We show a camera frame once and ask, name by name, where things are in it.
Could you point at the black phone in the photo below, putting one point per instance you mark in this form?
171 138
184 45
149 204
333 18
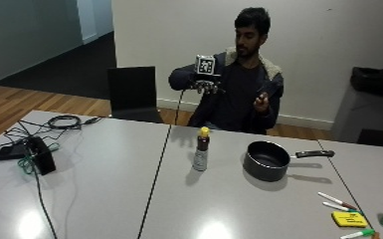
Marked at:
269 87

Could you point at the the person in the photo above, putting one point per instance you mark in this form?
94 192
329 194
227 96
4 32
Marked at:
240 96

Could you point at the white cube of black markers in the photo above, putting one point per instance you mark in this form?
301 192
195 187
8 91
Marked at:
206 65

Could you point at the black chair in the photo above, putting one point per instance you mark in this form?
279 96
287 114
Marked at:
134 94

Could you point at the brown bottle with yellow cap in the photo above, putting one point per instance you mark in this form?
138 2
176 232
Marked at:
202 151

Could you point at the grey bin with black bag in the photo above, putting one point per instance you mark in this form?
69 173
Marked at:
370 103

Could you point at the dark chair back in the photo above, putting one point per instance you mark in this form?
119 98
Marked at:
381 138

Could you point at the white marker with red cap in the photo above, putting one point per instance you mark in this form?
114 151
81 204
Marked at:
337 201

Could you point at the yellow sticky note pad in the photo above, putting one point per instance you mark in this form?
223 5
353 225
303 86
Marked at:
349 219

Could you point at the black box device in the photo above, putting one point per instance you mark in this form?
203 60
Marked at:
41 155

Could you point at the flat black pouch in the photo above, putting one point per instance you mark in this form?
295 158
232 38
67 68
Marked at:
12 151

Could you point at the orange marker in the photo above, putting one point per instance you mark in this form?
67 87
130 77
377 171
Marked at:
376 236

